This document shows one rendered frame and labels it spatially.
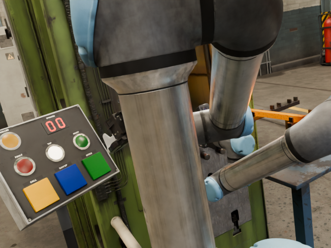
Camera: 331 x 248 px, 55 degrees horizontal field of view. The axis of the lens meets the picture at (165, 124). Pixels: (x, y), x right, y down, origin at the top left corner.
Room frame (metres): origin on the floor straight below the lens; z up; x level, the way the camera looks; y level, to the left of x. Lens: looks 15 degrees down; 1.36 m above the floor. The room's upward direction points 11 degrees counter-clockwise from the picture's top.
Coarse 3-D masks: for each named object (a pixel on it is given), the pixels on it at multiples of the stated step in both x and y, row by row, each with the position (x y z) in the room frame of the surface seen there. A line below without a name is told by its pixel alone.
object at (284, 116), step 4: (256, 112) 1.41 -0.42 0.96; (260, 112) 1.39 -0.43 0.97; (264, 112) 1.37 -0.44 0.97; (268, 112) 1.35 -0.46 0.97; (272, 112) 1.34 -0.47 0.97; (276, 112) 1.33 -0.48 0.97; (280, 112) 1.32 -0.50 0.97; (260, 116) 1.39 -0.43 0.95; (264, 116) 1.37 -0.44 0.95; (268, 116) 1.35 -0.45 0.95; (272, 116) 1.33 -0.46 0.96; (276, 116) 1.31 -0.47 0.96; (280, 116) 1.29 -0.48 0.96; (284, 116) 1.27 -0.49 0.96; (288, 116) 1.25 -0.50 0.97; (292, 116) 1.24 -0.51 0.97; (296, 116) 1.22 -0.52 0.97; (300, 116) 1.21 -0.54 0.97; (304, 116) 1.18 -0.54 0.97; (288, 120) 1.26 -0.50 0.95; (296, 120) 1.22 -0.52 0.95
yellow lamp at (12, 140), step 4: (4, 136) 0.90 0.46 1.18; (8, 136) 0.90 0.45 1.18; (12, 136) 0.91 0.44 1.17; (4, 140) 0.89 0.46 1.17; (8, 140) 0.89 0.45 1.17; (12, 140) 0.90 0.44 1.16; (16, 140) 0.91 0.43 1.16; (4, 144) 0.88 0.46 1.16; (8, 144) 0.89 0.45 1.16; (12, 144) 0.89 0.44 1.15; (16, 144) 0.90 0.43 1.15
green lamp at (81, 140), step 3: (81, 135) 1.03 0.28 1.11; (75, 138) 1.01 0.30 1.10; (78, 138) 1.02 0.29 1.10; (81, 138) 1.02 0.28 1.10; (84, 138) 1.03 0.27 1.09; (75, 141) 1.01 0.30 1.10; (78, 141) 1.01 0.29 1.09; (81, 141) 1.02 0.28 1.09; (84, 141) 1.02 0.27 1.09; (87, 141) 1.03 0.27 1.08; (78, 144) 1.00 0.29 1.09; (81, 144) 1.01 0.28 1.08; (84, 144) 1.01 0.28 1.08; (87, 144) 1.02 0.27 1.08; (81, 147) 1.00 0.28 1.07
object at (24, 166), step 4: (20, 160) 0.87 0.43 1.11; (24, 160) 0.88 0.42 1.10; (28, 160) 0.88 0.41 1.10; (20, 164) 0.86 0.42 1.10; (24, 164) 0.87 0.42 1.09; (28, 164) 0.88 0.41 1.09; (32, 164) 0.88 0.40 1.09; (20, 168) 0.86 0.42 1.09; (24, 168) 0.86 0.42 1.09; (28, 168) 0.87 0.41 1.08; (32, 168) 0.87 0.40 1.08; (24, 172) 0.86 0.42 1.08; (28, 172) 0.86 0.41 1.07
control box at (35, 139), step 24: (48, 120) 1.01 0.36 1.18; (72, 120) 1.06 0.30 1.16; (0, 144) 0.88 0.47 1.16; (24, 144) 0.91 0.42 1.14; (48, 144) 0.95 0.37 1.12; (72, 144) 1.00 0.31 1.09; (96, 144) 1.04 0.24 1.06; (0, 168) 0.83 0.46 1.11; (48, 168) 0.90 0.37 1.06; (0, 192) 0.84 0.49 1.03; (24, 216) 0.78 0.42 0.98
